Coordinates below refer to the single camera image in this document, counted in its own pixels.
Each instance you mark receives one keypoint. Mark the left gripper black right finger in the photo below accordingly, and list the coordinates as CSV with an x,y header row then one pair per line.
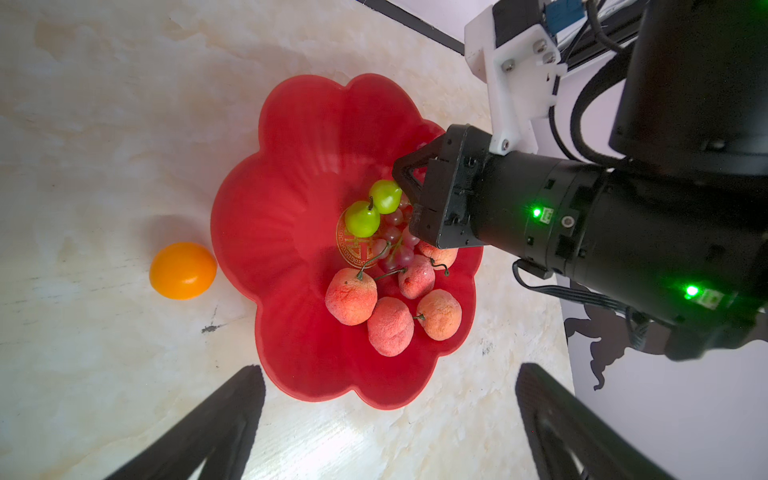
x,y
567,440

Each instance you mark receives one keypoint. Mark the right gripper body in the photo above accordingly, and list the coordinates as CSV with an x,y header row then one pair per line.
x,y
532,206

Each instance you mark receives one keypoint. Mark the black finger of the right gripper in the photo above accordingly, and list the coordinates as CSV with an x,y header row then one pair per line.
x,y
420,169

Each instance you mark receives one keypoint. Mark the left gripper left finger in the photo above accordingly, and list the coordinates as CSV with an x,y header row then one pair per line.
x,y
215,439

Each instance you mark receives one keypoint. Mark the green apple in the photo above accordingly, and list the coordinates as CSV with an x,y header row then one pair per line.
x,y
386,196

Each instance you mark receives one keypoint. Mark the green pear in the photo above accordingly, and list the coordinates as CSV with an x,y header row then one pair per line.
x,y
362,219

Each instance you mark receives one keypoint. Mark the purple grape bunch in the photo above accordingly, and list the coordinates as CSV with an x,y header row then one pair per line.
x,y
393,244

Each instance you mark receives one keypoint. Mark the peach with stem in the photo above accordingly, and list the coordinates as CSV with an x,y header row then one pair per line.
x,y
351,296

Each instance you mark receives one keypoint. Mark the red flower fruit bowl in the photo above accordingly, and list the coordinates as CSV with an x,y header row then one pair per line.
x,y
277,232

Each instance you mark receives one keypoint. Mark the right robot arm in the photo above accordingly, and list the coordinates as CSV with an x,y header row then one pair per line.
x,y
637,169

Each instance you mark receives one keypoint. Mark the orange near pouch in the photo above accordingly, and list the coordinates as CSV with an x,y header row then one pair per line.
x,y
182,271

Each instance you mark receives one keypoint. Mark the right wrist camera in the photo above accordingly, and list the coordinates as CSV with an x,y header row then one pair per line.
x,y
512,47

